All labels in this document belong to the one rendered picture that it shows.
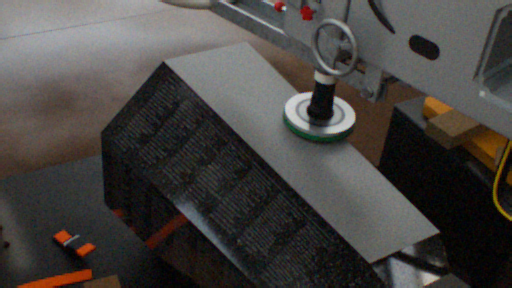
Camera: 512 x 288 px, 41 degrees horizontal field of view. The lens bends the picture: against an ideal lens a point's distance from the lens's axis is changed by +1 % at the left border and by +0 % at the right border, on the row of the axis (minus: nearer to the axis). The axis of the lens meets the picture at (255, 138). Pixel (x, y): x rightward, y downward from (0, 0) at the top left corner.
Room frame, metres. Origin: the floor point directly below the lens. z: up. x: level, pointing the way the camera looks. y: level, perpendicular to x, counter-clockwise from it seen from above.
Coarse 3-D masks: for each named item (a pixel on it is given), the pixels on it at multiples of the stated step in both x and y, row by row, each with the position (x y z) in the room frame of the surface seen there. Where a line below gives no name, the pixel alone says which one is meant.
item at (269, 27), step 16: (240, 0) 2.00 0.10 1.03; (256, 0) 1.95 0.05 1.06; (224, 16) 1.89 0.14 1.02; (240, 16) 1.84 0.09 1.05; (256, 16) 1.91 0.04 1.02; (272, 16) 1.90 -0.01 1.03; (256, 32) 1.79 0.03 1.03; (272, 32) 1.75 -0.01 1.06; (288, 48) 1.71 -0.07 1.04; (304, 48) 1.67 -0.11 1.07; (336, 64) 1.59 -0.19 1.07; (352, 80) 1.55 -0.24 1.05; (384, 80) 1.53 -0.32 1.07; (400, 80) 1.58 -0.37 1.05; (368, 96) 1.47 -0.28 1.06; (384, 96) 1.48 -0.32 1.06
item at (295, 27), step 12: (312, 0) 1.60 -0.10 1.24; (324, 0) 1.58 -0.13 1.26; (336, 0) 1.55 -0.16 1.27; (348, 0) 1.54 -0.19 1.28; (288, 12) 1.65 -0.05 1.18; (300, 12) 1.63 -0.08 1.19; (324, 12) 1.57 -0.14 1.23; (336, 12) 1.55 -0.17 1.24; (348, 12) 1.54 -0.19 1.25; (288, 24) 1.65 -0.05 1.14; (300, 24) 1.62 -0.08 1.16; (312, 24) 1.60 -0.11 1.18; (300, 36) 1.62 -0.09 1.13; (336, 36) 1.54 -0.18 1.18; (324, 48) 1.56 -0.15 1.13; (336, 60) 1.54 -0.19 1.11
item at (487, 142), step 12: (432, 108) 1.88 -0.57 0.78; (444, 108) 1.89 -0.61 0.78; (492, 132) 1.78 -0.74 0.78; (468, 144) 1.72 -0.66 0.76; (480, 144) 1.71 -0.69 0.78; (492, 144) 1.72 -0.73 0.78; (504, 144) 1.72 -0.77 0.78; (480, 156) 1.68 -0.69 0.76; (492, 156) 1.65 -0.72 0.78; (492, 168) 1.63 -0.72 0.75
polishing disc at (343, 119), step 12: (300, 96) 1.75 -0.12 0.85; (288, 108) 1.68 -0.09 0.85; (300, 108) 1.69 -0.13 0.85; (336, 108) 1.71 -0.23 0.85; (348, 108) 1.72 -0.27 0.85; (288, 120) 1.63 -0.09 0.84; (300, 120) 1.63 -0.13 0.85; (312, 120) 1.63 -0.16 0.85; (324, 120) 1.64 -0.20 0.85; (336, 120) 1.65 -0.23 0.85; (348, 120) 1.65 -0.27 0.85; (312, 132) 1.58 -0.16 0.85; (324, 132) 1.58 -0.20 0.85; (336, 132) 1.59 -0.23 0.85
